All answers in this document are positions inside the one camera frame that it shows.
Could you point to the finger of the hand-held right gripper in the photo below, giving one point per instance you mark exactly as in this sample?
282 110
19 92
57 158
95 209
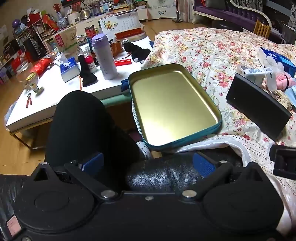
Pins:
285 162

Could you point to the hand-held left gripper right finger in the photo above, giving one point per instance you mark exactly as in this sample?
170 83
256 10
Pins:
203 165

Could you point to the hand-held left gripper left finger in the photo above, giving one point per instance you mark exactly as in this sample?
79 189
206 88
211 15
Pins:
92 163

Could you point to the gold metal tray teal rim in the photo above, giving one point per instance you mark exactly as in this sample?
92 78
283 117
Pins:
171 104

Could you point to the grey tape roll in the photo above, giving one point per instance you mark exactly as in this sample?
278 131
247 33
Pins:
241 70

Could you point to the person's black trouser leg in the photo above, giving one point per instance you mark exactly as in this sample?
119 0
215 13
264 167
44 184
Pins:
87 127

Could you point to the white lace cloth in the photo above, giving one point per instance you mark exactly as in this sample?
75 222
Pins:
249 148

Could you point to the black leather cushion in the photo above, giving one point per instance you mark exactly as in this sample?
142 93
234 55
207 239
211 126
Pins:
161 176

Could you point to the patterned white sock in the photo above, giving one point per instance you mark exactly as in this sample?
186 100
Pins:
144 149

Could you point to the black flat case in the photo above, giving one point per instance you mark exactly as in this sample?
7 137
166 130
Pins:
256 109

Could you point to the beige crochet doily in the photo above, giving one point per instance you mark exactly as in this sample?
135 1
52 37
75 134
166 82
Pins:
283 100

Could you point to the light blue face mask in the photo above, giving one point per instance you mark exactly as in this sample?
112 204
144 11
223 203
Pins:
292 93

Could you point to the pink cloth with black band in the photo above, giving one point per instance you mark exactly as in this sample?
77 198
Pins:
283 82

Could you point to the orange pencil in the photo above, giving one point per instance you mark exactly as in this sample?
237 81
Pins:
80 83

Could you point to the white plush toy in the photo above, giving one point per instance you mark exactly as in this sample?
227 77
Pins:
275 69

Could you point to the small red cap bottle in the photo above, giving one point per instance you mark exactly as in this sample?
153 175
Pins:
91 66

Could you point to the glass jar with yellow lid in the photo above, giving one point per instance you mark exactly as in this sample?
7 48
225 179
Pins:
33 83

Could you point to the blue white tissue box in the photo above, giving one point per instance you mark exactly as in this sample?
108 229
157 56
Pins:
281 59

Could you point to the red tube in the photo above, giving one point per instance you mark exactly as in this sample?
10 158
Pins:
123 62

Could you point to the purple thermos bottle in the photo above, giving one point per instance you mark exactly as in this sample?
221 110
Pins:
104 58

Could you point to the red snack packet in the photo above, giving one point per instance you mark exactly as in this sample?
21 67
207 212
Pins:
42 66

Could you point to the floral blanket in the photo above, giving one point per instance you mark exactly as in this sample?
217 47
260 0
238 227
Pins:
196 53

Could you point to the clear glass jar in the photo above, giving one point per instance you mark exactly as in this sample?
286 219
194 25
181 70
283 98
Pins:
22 75

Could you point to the brown wooden holder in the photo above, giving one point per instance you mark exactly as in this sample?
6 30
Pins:
116 48

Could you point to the black glove on table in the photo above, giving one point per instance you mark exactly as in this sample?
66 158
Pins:
136 52

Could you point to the paper bag with red label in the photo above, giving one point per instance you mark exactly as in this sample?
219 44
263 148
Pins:
66 44

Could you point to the red can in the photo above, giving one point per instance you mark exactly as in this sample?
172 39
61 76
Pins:
90 31

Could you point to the cluttered shelf unit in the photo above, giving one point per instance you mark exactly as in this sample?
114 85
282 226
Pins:
30 44

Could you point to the wooden chair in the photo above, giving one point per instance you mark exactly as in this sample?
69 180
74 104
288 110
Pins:
261 29

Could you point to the desk calendar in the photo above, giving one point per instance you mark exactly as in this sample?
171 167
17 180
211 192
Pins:
120 25

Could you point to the blue and white vase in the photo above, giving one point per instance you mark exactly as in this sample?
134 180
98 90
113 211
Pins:
62 22

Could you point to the white rice cooker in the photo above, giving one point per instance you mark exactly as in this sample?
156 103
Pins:
74 18

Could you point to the steel pot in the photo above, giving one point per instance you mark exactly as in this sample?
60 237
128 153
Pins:
85 14

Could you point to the stick vacuum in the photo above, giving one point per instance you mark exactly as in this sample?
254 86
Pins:
177 14

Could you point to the purple sofa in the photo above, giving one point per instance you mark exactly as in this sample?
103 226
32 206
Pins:
231 14

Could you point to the white cabinet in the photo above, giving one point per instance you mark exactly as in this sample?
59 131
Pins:
141 12

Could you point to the purple ball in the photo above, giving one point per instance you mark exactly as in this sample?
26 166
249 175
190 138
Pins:
16 23

